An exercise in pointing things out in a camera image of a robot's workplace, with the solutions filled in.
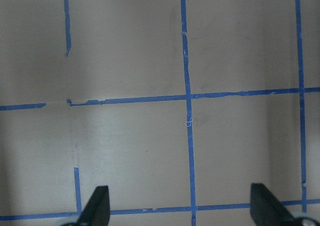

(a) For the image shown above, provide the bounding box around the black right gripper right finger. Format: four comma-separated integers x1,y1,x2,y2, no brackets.
250,183,301,226

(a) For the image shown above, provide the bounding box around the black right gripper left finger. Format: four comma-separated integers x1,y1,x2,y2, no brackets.
76,185,111,226

